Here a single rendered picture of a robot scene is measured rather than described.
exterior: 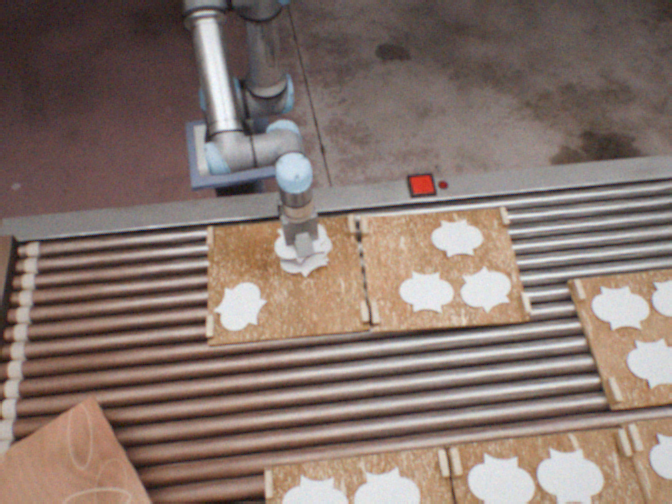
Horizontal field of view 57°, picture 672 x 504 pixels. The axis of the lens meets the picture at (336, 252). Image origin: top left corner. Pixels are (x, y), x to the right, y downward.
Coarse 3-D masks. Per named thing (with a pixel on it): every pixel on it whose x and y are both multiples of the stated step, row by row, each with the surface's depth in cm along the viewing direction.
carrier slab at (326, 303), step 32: (256, 224) 172; (320, 224) 172; (224, 256) 167; (256, 256) 167; (352, 256) 167; (224, 288) 162; (288, 288) 162; (320, 288) 162; (352, 288) 162; (288, 320) 157; (320, 320) 157; (352, 320) 157
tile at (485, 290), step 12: (468, 276) 162; (480, 276) 162; (492, 276) 162; (504, 276) 162; (468, 288) 161; (480, 288) 161; (492, 288) 161; (504, 288) 161; (468, 300) 159; (480, 300) 159; (492, 300) 159; (504, 300) 159
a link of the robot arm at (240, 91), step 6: (234, 78) 174; (240, 84) 175; (240, 90) 174; (240, 96) 174; (240, 102) 174; (246, 102) 174; (204, 108) 175; (240, 108) 175; (246, 108) 175; (204, 114) 178; (240, 114) 176; (246, 114) 177
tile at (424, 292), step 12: (420, 276) 162; (432, 276) 162; (408, 288) 161; (420, 288) 161; (432, 288) 161; (444, 288) 161; (408, 300) 159; (420, 300) 159; (432, 300) 159; (444, 300) 159
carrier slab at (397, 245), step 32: (384, 224) 172; (416, 224) 172; (480, 224) 172; (384, 256) 167; (416, 256) 167; (480, 256) 167; (512, 256) 167; (384, 288) 162; (512, 288) 162; (384, 320) 157; (416, 320) 157; (448, 320) 157; (480, 320) 157; (512, 320) 157
